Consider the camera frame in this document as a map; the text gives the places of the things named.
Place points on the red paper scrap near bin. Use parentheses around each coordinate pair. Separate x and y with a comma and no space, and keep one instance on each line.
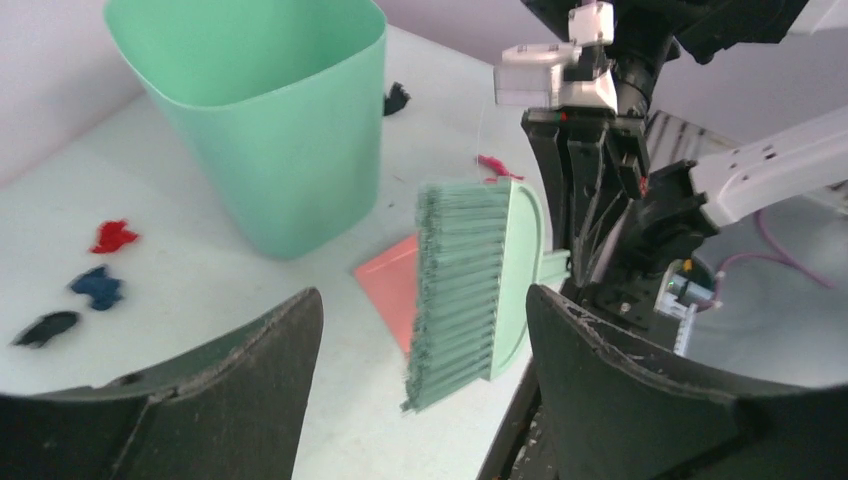
(112,236)

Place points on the green hand brush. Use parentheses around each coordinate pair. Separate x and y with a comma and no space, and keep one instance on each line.
(480,247)

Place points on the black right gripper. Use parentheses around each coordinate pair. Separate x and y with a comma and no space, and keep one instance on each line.
(593,164)

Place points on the blue paper scrap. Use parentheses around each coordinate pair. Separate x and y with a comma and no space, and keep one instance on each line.
(103,289)

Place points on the green plastic waste bin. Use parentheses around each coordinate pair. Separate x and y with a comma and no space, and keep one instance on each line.
(280,102)

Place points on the pink dustpan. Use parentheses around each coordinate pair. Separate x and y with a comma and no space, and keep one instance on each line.
(390,282)

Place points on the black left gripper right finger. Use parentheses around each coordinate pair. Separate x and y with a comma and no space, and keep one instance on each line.
(621,407)

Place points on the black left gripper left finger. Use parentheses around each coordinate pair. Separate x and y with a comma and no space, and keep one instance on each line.
(232,408)

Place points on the magenta paper scrap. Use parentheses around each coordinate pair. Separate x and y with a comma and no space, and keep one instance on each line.
(497,169)

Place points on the black paper scrap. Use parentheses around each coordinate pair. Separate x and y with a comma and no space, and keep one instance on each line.
(48,326)
(395,100)

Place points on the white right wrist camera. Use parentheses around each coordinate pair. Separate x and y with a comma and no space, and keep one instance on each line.
(556,69)

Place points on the black paper scrap right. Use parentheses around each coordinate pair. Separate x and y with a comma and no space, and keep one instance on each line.
(395,100)

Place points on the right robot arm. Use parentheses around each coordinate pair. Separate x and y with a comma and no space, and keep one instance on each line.
(746,179)

